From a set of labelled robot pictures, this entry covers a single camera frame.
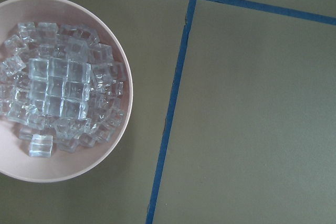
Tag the pink bowl of ice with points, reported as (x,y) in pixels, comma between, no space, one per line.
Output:
(15,162)

